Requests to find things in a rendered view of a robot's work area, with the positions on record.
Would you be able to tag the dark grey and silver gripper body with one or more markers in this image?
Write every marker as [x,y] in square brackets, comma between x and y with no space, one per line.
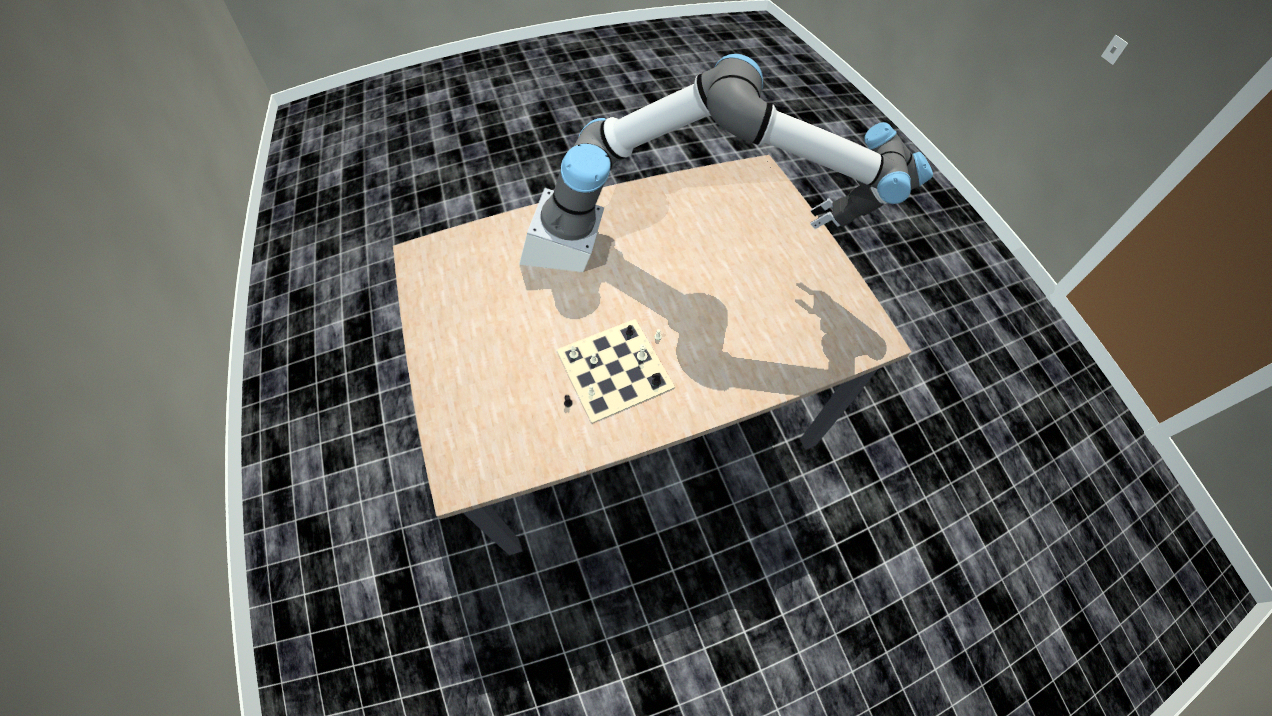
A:
[861,201]

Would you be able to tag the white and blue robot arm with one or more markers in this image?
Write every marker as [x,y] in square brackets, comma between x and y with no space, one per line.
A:
[733,102]

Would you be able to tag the chessboard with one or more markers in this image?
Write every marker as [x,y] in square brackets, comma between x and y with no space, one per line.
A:
[619,378]

